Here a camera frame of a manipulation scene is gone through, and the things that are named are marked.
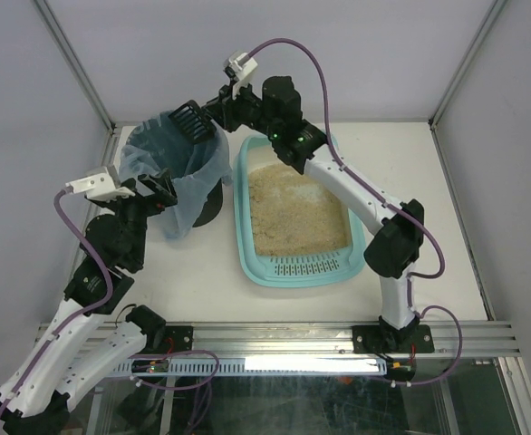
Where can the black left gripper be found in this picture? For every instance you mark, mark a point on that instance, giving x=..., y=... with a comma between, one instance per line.
x=144, y=199

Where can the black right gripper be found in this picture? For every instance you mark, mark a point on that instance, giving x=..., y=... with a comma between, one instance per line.
x=220, y=109

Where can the black litter scoop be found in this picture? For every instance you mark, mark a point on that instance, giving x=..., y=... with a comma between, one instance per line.
x=192, y=123

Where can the translucent blue bin liner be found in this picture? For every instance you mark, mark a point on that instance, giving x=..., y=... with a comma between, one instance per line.
x=188, y=181

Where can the black trash bin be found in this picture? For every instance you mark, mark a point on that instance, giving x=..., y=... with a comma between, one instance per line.
x=209, y=208

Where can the teal litter box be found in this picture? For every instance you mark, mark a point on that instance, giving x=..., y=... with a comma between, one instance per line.
x=320, y=268

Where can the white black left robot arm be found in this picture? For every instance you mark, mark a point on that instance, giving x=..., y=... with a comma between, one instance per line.
x=109, y=217

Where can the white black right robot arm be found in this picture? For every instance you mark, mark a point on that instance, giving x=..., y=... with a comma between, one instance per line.
x=395, y=226

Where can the beige cat litter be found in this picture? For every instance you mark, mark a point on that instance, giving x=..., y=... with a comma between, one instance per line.
x=293, y=215

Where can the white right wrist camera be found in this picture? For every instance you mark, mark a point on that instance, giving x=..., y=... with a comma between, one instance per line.
x=239, y=67

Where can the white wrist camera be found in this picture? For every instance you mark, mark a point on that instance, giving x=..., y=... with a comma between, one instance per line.
x=239, y=67
x=100, y=184

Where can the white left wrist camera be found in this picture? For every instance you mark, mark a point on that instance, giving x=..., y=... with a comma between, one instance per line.
x=100, y=184

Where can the white slotted cable duct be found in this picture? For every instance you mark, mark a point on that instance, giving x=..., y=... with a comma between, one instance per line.
x=254, y=366

